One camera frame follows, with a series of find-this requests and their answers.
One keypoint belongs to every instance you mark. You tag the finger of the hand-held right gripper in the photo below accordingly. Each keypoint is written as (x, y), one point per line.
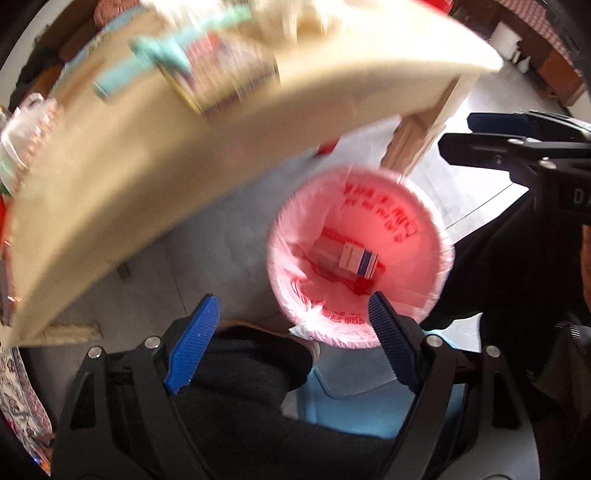
(480, 151)
(496, 123)

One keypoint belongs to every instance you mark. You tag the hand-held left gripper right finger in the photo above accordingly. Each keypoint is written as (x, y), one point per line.
(392, 344)

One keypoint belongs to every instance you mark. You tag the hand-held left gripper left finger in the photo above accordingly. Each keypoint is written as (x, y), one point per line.
(196, 339)

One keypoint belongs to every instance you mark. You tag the bin with pink bag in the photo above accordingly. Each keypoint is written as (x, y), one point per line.
(415, 258)

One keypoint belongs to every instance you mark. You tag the white and blue box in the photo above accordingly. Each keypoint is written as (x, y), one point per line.
(360, 259)

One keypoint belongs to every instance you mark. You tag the clear plastic wrapper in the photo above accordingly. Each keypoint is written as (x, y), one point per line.
(328, 251)

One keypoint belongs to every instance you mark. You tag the red and white packet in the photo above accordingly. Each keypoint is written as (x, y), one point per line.
(231, 74)

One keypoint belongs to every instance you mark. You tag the light blue strip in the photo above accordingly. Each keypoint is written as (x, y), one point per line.
(161, 50)

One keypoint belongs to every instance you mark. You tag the person's left leg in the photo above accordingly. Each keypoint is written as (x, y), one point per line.
(249, 369)

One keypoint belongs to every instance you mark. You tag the light blue plastic stool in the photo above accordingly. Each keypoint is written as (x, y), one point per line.
(351, 410)

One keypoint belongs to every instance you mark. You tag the brown wooden cabinet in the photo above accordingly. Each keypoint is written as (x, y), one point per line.
(561, 78)

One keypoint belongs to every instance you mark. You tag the beige soled shoe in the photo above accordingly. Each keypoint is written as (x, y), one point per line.
(310, 348)

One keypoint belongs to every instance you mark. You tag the red checked cloth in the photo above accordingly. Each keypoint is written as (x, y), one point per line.
(540, 27)

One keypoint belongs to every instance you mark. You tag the red plastic object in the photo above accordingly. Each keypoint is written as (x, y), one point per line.
(328, 147)

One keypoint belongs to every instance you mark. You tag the beige wooden table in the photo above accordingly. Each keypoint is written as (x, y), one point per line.
(138, 166)

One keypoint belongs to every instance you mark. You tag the patterned cloth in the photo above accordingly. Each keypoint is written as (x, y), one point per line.
(23, 406)

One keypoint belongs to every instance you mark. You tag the clear plastic bag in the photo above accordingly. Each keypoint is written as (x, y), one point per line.
(23, 134)

